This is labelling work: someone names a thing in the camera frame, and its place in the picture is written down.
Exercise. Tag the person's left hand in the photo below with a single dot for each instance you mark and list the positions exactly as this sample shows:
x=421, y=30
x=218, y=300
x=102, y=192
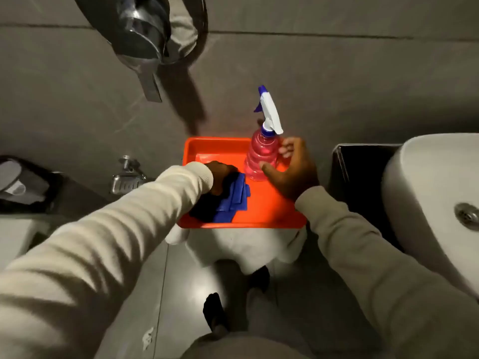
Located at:
x=220, y=174

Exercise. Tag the person's right hand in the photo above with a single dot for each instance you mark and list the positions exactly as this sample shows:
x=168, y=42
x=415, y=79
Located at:
x=295, y=175

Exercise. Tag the person's right thumb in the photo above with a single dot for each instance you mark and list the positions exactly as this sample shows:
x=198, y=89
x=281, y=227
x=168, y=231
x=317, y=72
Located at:
x=270, y=170

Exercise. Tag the person's left fingers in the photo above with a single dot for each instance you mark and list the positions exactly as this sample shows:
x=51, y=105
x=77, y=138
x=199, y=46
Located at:
x=228, y=172

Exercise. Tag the pink spray bottle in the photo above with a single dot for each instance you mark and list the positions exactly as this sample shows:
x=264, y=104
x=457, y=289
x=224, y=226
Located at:
x=260, y=153

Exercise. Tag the blue cloth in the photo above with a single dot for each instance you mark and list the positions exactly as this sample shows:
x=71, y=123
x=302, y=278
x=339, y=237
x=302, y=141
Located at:
x=234, y=200

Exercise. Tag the person's right forearm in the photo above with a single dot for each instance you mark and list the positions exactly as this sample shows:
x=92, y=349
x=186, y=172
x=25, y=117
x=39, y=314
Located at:
x=385, y=287

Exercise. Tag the person's left forearm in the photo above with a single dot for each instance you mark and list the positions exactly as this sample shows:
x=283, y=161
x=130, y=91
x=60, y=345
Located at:
x=93, y=257

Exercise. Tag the orange plastic tray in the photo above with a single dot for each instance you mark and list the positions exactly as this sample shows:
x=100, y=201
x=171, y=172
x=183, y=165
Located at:
x=269, y=205

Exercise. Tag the white plastic stool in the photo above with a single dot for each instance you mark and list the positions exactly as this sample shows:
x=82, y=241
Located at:
x=243, y=248

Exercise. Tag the black counter cabinet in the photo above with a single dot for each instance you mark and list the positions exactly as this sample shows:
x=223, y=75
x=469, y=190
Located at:
x=359, y=183

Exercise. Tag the person's right black shoe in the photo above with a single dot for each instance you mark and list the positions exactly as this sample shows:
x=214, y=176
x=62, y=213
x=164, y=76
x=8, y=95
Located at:
x=260, y=278

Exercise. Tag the person's black shoe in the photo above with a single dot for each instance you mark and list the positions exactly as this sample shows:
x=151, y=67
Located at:
x=214, y=312
x=260, y=278

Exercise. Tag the person's left black shoe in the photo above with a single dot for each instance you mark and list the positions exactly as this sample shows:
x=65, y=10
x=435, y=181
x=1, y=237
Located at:
x=214, y=312

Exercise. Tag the white ceramic sink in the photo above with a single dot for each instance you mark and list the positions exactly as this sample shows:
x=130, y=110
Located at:
x=423, y=190

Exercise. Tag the beige trousers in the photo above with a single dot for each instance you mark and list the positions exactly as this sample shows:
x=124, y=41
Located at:
x=262, y=340

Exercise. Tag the white paper scrap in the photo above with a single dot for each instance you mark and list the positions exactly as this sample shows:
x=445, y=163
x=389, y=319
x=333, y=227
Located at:
x=148, y=338

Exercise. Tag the chrome sink drain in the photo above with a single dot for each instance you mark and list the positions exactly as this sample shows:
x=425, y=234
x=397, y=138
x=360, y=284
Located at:
x=467, y=216

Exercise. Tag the chrome wall fixture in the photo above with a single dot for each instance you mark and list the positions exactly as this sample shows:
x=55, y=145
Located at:
x=138, y=29

